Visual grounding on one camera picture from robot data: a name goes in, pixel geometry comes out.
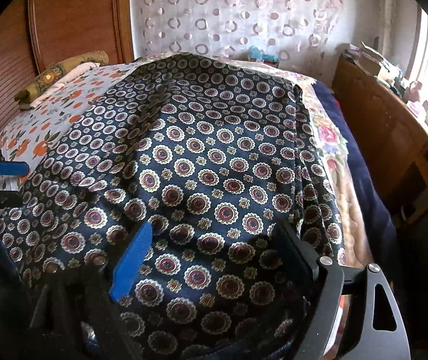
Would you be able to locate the stack of books and papers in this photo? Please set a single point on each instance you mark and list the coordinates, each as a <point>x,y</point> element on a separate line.
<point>371,62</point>

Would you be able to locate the wooden sideboard cabinet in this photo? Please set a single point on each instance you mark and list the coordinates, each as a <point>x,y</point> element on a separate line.
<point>392,141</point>

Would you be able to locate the navy medallion-patterned silk shirt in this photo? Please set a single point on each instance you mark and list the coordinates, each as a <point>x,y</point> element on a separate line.
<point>83,200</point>

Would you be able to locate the pink figurine on sideboard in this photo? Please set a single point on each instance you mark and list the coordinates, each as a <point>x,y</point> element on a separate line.
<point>413,92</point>

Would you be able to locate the orange-print white bed sheet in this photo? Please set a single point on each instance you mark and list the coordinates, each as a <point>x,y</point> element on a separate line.
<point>31,134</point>

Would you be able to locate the olive brown folded blanket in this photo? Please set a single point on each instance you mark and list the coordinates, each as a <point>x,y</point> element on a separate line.
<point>67,68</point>

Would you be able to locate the white circle-patterned curtain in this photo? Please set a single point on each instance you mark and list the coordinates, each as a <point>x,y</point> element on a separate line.
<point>304,35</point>

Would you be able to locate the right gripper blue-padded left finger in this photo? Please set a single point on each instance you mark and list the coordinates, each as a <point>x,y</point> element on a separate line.
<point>77,316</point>

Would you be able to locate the floral pink quilt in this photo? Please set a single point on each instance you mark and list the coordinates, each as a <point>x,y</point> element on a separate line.
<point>334,157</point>

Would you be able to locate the navy blue blanket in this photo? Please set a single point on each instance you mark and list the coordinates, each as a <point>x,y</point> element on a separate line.
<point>380,230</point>

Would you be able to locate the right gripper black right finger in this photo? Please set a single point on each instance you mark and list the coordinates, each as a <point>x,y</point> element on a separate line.
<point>374,326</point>

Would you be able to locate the blue tissue box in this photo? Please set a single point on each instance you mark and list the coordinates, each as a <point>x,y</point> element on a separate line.
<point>259,56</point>

